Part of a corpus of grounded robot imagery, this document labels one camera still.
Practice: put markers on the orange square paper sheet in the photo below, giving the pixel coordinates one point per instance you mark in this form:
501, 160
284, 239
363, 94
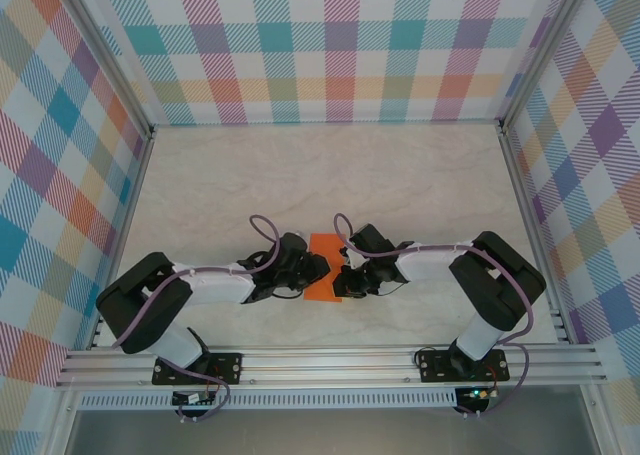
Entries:
322, 245

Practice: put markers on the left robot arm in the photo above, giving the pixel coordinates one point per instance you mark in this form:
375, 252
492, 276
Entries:
140, 315

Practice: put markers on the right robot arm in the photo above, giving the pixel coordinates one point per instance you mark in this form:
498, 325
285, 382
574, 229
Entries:
495, 285

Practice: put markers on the grey metal panel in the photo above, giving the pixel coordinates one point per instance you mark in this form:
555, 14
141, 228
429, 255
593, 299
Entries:
325, 435

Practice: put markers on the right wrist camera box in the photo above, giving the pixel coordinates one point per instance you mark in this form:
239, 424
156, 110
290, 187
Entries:
352, 259

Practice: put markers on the wide aluminium mounting rail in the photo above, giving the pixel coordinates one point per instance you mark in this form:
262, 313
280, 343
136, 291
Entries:
325, 367

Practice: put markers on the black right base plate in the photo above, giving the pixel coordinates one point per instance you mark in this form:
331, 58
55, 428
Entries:
427, 372

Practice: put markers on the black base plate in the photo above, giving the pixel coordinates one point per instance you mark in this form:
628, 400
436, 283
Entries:
427, 372
232, 370

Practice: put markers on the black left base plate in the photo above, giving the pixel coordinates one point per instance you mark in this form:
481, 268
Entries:
232, 370

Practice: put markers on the thin aluminium table rail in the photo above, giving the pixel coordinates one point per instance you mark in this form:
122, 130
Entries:
325, 123

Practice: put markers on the aluminium table side rail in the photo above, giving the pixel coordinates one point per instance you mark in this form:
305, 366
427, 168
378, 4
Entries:
526, 210
129, 210

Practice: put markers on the aluminium frame post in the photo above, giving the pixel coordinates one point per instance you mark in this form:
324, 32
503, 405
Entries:
542, 50
105, 55

